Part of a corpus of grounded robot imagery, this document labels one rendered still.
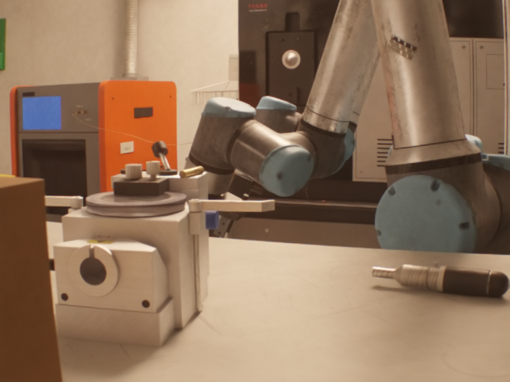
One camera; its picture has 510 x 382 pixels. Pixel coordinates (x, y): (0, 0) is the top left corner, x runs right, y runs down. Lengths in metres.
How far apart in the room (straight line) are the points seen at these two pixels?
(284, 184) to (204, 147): 0.17
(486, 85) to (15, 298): 1.93
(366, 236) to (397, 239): 1.16
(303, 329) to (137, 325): 0.13
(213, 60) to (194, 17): 0.27
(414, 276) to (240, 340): 0.20
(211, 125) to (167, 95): 0.94
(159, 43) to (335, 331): 3.24
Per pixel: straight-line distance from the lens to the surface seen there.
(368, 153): 2.12
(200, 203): 0.54
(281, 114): 1.58
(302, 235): 2.14
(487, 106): 2.07
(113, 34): 3.86
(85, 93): 1.83
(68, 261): 0.50
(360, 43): 1.16
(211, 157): 1.16
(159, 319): 0.49
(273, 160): 1.07
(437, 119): 0.93
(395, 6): 0.95
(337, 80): 1.16
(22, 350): 0.21
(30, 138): 1.96
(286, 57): 2.18
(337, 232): 2.10
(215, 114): 1.14
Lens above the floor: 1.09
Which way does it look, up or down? 7 degrees down
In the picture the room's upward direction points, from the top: straight up
